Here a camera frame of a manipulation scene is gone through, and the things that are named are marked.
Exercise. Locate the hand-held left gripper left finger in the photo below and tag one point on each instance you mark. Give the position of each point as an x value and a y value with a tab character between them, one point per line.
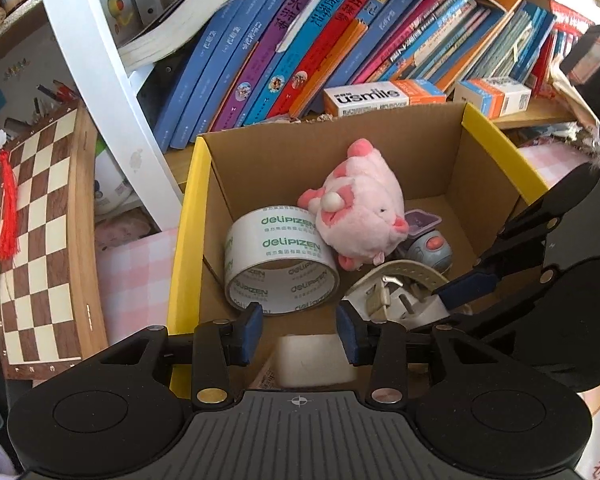
247	332

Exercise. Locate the bunch of pencils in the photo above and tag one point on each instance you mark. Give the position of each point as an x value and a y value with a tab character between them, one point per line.
55	97

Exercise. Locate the pink plush toy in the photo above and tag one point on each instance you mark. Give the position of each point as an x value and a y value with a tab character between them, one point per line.
365	205

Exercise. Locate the white round container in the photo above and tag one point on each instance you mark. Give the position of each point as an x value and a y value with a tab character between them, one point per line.
112	180

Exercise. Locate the grey orange ball toy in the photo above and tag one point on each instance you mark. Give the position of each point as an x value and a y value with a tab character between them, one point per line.
430	252

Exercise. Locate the red tassel ornament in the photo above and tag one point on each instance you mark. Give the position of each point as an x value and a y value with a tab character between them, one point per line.
7	195

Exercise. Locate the white printed tape roll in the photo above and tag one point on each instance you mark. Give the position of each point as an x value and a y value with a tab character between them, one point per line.
275	245

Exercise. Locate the orange white carton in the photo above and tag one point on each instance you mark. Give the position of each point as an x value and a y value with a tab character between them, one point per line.
490	97
380	97

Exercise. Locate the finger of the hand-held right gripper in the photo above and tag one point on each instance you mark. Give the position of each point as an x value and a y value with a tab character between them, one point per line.
485	322
467	287

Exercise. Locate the wooden chessboard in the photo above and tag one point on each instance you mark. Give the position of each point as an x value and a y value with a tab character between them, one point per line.
45	240

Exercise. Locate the white shelf post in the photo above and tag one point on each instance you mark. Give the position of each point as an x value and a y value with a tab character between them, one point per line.
105	70

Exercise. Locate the row of leaning books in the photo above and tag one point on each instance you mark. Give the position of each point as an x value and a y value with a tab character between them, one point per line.
330	40

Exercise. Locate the white charger plug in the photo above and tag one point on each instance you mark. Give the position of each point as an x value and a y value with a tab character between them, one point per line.
405	305

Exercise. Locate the small lilac box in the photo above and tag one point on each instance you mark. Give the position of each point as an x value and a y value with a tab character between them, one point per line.
422	220

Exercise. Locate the pink checked desktop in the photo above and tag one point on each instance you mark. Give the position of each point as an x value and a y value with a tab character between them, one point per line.
135	280

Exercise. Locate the yellow cardboard box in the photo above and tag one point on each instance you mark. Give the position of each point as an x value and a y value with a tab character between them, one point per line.
260	170

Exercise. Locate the thick open book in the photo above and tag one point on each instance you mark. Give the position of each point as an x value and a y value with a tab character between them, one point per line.
180	20

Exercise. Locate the cartoon wall sticker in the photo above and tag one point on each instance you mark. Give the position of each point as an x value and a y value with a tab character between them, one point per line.
118	11

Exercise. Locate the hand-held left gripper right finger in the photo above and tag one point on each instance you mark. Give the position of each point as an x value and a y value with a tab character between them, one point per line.
350	335

